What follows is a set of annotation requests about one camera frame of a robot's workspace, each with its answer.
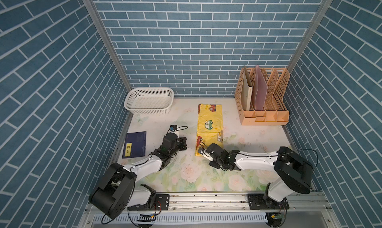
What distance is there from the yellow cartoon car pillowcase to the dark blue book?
351 millimetres

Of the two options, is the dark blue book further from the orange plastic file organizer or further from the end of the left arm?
the orange plastic file organizer

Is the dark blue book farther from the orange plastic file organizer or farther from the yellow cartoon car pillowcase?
the orange plastic file organizer

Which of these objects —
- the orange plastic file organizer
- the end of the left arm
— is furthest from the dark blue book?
the orange plastic file organizer

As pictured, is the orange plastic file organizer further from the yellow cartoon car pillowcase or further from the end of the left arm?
the end of the left arm

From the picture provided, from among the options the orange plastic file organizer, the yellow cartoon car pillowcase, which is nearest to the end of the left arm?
the yellow cartoon car pillowcase

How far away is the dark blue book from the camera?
2.97 ft

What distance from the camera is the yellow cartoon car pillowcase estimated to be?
980mm
